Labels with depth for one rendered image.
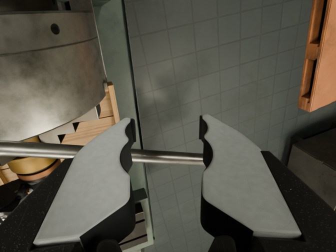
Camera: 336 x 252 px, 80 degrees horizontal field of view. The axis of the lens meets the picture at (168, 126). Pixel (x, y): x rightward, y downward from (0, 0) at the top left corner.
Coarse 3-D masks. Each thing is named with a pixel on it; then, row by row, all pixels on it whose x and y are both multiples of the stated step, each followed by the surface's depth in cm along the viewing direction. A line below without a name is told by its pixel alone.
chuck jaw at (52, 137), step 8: (88, 112) 34; (96, 112) 35; (80, 120) 35; (88, 120) 35; (56, 128) 35; (64, 128) 35; (72, 128) 35; (40, 136) 35; (48, 136) 35; (56, 136) 35
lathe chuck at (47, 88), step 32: (0, 64) 19; (32, 64) 21; (64, 64) 24; (96, 64) 30; (0, 96) 20; (32, 96) 22; (64, 96) 24; (96, 96) 30; (0, 128) 21; (32, 128) 23
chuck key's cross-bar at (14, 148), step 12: (0, 144) 15; (12, 144) 15; (24, 144) 16; (36, 144) 16; (48, 144) 16; (60, 144) 16; (72, 144) 17; (24, 156) 16; (36, 156) 16; (48, 156) 16; (60, 156) 16; (72, 156) 16; (132, 156) 17; (144, 156) 18; (156, 156) 18; (168, 156) 18; (180, 156) 19; (192, 156) 19
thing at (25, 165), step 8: (16, 160) 33; (24, 160) 34; (32, 160) 35; (40, 160) 36; (48, 160) 37; (56, 160) 40; (16, 168) 35; (24, 168) 35; (32, 168) 35; (40, 168) 36; (48, 168) 38; (24, 176) 36; (32, 176) 36; (40, 176) 37
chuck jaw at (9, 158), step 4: (0, 156) 31; (4, 156) 32; (8, 156) 32; (12, 156) 33; (16, 156) 33; (0, 160) 31; (4, 160) 32; (8, 160) 32; (0, 164) 31; (4, 164) 32
